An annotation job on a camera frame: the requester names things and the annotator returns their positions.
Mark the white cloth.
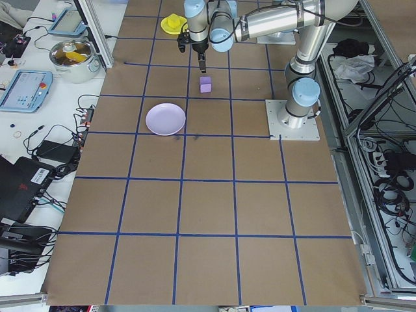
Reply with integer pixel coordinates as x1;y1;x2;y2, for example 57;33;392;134
334;53;378;85

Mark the aluminium profile post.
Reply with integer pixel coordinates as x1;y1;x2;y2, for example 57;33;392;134
72;0;115;70

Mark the black cable bundle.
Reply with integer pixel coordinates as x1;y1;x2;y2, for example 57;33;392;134
372;175;411;216

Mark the power strip with red plugs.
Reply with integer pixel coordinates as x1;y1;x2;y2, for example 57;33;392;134
75;106;96;148

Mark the light blue teach pendant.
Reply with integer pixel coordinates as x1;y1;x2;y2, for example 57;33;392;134
0;70;54;114
48;8;88;37

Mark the V-shaped metal bar frame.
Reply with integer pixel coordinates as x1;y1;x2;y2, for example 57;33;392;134
317;0;416;297

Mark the yellow plate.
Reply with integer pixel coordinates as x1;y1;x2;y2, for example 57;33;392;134
161;14;189;35

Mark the aluminium corner bar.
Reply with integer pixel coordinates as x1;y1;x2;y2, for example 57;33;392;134
0;293;49;306
358;293;416;306

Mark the black laptop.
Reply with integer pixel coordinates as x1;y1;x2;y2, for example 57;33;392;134
0;155;59;226

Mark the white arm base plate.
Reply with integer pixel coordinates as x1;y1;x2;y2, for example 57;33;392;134
265;99;321;142
256;31;297;46

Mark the large black power brick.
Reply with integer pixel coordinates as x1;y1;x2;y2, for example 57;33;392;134
33;140;79;163

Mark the purple plate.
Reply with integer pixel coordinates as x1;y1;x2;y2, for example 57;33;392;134
145;103;187;137

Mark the purple foam block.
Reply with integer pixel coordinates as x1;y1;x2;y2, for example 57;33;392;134
198;76;213;95

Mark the black cloth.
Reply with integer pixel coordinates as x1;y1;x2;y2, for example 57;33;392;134
333;38;371;57

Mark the grey cooking pot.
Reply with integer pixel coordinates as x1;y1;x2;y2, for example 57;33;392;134
51;53;100;85

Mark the white power strip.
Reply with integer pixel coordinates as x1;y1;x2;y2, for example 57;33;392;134
369;151;391;177

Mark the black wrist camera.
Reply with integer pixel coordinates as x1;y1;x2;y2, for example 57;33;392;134
176;31;191;54

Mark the glass pot lid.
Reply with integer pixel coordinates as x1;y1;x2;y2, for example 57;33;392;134
49;38;96;68

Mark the black equipment stack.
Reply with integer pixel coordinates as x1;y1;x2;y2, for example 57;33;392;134
0;223;59;278

